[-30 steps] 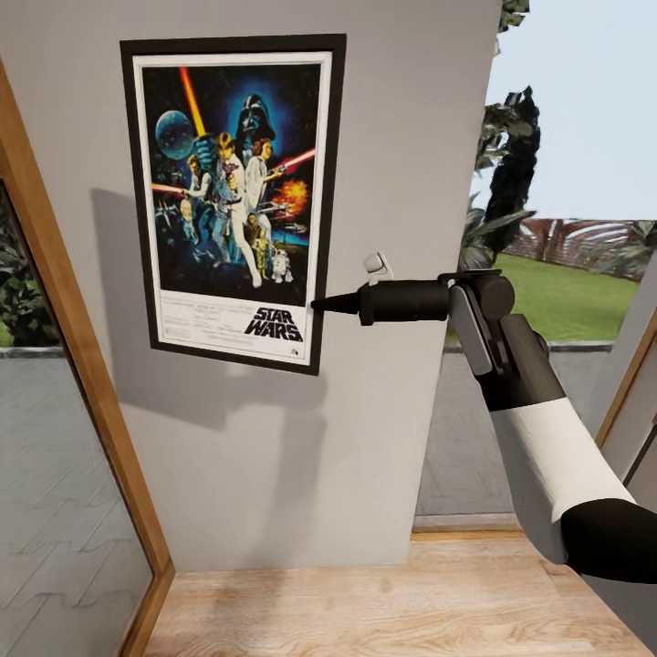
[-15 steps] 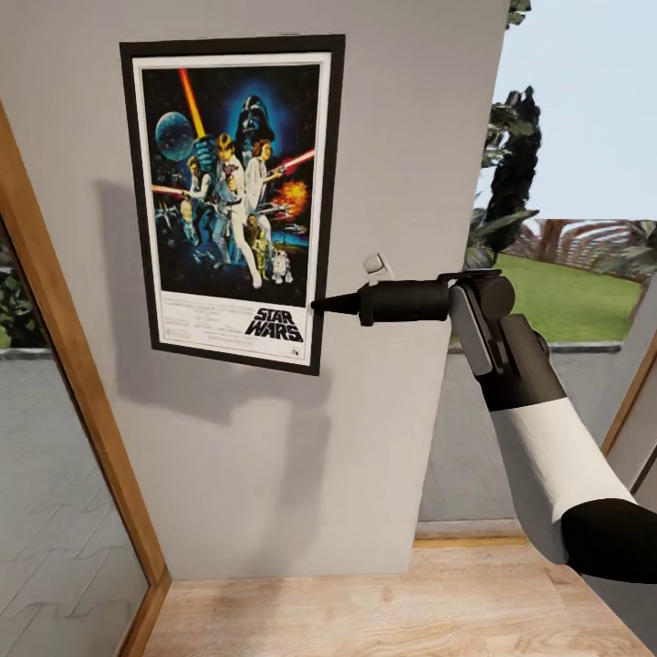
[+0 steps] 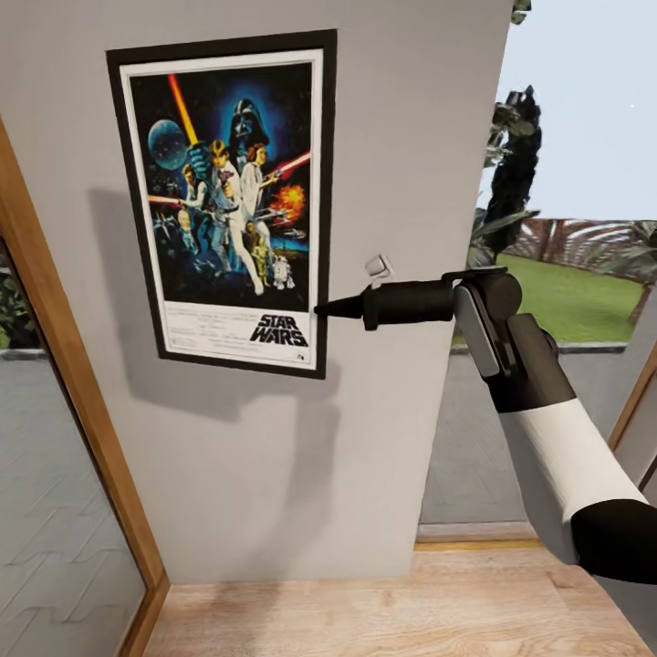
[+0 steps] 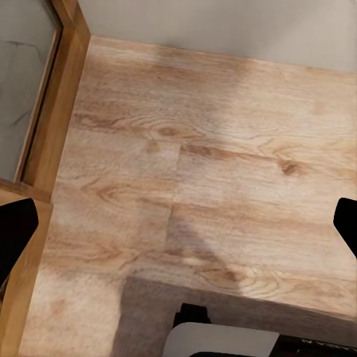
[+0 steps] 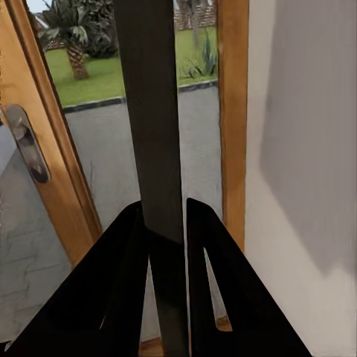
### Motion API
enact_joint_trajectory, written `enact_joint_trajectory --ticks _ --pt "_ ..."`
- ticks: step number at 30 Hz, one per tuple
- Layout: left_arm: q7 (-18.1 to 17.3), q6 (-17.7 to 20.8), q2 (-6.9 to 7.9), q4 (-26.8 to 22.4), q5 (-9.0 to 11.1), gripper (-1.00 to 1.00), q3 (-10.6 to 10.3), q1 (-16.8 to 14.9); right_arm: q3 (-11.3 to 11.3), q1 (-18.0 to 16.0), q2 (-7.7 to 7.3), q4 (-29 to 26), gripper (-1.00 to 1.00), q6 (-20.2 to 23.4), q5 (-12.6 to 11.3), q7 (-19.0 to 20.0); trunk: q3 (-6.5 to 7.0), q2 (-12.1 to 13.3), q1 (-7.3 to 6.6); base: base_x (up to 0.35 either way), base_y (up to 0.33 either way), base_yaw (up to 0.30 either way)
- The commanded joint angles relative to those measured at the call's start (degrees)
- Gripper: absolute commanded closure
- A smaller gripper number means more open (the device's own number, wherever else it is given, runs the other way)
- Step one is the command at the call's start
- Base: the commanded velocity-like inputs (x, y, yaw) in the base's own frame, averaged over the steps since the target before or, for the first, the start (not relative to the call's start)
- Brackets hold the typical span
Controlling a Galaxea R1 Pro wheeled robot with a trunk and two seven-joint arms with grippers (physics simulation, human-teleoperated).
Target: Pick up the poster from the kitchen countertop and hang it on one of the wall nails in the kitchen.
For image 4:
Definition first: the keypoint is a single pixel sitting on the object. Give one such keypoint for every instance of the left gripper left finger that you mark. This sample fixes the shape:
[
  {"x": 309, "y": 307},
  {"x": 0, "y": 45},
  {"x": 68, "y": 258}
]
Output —
[{"x": 18, "y": 221}]

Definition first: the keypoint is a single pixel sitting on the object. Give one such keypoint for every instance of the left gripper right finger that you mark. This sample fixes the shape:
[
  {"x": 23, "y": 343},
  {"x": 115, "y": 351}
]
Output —
[{"x": 345, "y": 220}]

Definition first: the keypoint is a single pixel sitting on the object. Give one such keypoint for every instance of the door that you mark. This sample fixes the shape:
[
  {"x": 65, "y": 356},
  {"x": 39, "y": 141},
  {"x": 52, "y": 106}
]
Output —
[{"x": 43, "y": 45}]

